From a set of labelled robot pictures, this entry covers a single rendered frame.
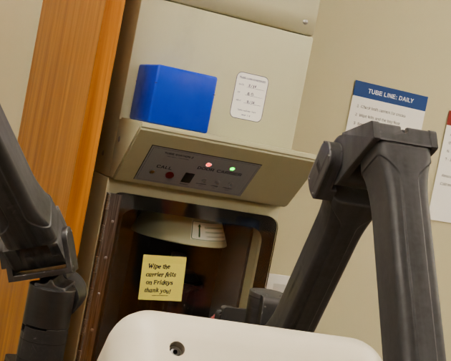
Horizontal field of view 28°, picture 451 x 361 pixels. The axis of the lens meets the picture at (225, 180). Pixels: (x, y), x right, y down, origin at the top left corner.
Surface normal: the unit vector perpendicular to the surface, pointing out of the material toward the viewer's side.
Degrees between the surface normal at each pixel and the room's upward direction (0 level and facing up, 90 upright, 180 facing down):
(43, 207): 66
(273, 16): 90
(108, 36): 90
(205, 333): 40
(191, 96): 90
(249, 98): 90
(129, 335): 58
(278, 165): 135
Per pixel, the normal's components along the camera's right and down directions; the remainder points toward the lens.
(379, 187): -0.94, -0.06
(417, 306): 0.27, -0.47
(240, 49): 0.39, 0.12
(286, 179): 0.14, 0.78
